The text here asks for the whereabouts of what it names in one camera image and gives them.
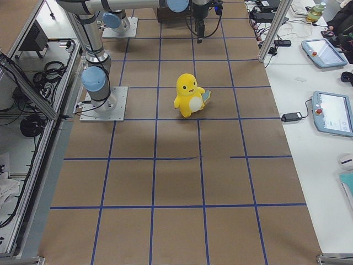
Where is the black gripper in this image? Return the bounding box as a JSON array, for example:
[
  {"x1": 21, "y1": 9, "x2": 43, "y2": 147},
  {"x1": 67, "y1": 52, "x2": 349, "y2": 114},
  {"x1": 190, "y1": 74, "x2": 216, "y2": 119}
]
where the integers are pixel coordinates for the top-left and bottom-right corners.
[{"x1": 192, "y1": 4, "x2": 209, "y2": 44}]

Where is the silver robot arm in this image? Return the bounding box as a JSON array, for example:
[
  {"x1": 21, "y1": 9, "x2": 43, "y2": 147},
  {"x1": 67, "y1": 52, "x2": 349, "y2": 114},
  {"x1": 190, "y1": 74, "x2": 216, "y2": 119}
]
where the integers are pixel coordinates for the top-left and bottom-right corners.
[
  {"x1": 103, "y1": 9, "x2": 131, "y2": 33},
  {"x1": 57, "y1": 1, "x2": 223, "y2": 114}
]

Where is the yellow plush toy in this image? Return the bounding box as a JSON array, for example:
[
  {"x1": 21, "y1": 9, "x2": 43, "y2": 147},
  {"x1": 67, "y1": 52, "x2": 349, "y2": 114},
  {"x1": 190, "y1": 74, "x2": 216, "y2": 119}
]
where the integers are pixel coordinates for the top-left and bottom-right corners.
[{"x1": 173, "y1": 73, "x2": 211, "y2": 118}]

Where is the blue teach pendant far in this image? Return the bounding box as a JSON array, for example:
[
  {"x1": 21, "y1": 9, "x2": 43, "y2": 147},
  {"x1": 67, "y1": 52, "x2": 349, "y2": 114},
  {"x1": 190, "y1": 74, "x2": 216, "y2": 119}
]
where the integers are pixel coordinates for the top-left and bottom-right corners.
[{"x1": 301, "y1": 39, "x2": 348, "y2": 68}]

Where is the blue teach pendant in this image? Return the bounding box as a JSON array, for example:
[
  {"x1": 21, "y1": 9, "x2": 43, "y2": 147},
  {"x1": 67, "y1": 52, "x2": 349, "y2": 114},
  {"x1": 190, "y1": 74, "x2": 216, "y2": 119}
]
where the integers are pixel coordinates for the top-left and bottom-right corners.
[
  {"x1": 312, "y1": 91, "x2": 352, "y2": 137},
  {"x1": 301, "y1": 39, "x2": 348, "y2": 68}
]

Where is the black power adapter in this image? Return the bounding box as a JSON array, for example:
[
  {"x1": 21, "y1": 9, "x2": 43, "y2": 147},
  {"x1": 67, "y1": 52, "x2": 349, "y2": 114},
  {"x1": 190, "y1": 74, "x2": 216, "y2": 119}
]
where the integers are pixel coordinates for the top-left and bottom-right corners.
[{"x1": 281, "y1": 112, "x2": 303, "y2": 123}]

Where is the blue teach pendant near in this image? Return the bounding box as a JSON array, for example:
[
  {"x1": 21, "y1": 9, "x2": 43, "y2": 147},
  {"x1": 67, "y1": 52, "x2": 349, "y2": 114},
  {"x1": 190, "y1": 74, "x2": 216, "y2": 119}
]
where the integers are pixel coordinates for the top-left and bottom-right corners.
[{"x1": 312, "y1": 91, "x2": 352, "y2": 137}]

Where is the white crumpled cloth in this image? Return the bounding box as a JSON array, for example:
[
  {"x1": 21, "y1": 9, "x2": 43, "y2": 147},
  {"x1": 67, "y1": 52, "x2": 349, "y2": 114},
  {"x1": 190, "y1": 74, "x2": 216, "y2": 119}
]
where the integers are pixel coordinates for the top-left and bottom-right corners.
[{"x1": 1, "y1": 152, "x2": 20, "y2": 208}]

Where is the aluminium frame post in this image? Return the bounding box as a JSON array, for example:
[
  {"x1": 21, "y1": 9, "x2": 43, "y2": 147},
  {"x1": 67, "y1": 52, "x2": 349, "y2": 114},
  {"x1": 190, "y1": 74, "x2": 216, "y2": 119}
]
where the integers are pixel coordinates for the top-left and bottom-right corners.
[{"x1": 258, "y1": 0, "x2": 292, "y2": 62}]

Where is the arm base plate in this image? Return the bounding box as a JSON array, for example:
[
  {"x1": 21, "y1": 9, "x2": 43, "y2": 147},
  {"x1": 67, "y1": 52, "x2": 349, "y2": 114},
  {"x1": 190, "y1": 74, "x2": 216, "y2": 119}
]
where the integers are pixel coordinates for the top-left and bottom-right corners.
[
  {"x1": 102, "y1": 17, "x2": 138, "y2": 39},
  {"x1": 79, "y1": 87, "x2": 128, "y2": 122}
]

